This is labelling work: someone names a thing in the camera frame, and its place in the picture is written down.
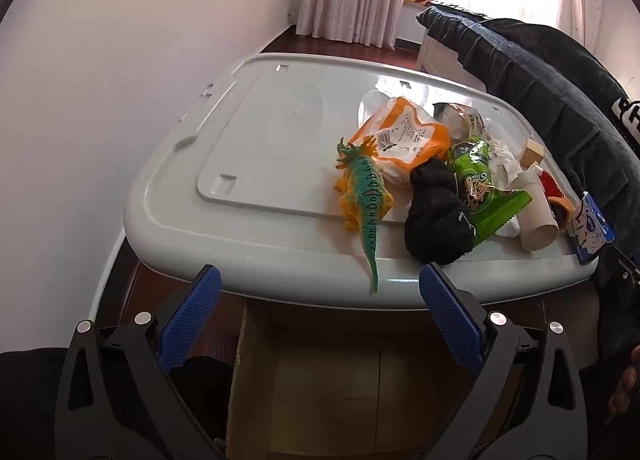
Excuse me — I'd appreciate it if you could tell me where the white bed frame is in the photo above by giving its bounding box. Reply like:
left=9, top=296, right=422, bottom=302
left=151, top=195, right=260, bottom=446
left=419, top=32, right=468, bottom=76

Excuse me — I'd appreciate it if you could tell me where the colourful drink pouch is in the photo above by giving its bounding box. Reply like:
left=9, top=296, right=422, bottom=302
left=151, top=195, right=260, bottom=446
left=432, top=102, right=495, bottom=147

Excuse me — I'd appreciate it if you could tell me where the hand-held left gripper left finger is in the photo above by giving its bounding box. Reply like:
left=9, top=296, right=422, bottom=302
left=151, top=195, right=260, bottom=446
left=54, top=264, right=223, bottom=460

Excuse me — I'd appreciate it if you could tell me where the wooden block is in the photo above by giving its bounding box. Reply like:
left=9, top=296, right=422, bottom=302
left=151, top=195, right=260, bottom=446
left=519, top=138, right=546, bottom=169

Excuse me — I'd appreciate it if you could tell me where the green snack packet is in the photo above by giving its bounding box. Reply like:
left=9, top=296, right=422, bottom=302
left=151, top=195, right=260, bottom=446
left=446, top=137, right=534, bottom=247

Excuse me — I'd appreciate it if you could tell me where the cardboard box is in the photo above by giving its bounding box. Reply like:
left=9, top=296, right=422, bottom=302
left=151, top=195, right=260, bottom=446
left=227, top=297, right=548, bottom=460

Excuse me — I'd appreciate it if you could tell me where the person's right hand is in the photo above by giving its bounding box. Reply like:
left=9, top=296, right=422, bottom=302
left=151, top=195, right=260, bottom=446
left=607, top=344, right=640, bottom=417

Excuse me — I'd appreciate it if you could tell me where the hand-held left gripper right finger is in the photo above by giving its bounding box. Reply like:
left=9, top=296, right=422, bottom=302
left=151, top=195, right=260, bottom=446
left=419, top=262, right=587, bottom=460

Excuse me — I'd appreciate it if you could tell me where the black garment white print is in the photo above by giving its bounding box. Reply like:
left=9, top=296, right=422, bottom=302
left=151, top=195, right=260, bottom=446
left=482, top=17, right=640, bottom=145

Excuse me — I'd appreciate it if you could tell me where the green orange toy dinosaur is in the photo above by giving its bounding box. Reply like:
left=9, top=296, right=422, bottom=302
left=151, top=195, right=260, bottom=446
left=334, top=136, right=394, bottom=297

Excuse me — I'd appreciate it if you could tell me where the orange white plastic packet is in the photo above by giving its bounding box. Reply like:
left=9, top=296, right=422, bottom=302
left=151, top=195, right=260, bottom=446
left=347, top=96, right=451, bottom=188

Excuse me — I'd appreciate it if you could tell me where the grey plastic storage bin lid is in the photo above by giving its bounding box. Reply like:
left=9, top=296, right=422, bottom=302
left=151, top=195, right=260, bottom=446
left=122, top=52, right=601, bottom=311

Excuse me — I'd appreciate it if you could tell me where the black sock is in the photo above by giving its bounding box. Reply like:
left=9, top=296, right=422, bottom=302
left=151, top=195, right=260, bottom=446
left=403, top=158, right=477, bottom=265

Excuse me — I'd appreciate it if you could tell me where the crumpled white tissue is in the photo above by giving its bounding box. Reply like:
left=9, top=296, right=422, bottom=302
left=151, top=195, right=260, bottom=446
left=486, top=136, right=527, bottom=239

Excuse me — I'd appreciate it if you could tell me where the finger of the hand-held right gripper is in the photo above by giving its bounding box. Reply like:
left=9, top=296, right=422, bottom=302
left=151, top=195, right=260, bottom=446
left=602, top=240, right=640, bottom=291

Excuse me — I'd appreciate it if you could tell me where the beige paper cup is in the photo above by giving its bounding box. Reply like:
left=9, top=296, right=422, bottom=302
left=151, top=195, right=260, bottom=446
left=509, top=167, right=560, bottom=252

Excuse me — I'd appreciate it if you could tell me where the blue white small carton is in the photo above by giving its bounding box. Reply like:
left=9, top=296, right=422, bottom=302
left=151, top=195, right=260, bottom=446
left=566, top=191, right=617, bottom=267

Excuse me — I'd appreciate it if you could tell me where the dark grey towel cloth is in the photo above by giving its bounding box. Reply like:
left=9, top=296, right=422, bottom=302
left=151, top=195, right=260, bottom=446
left=416, top=4, right=640, bottom=205

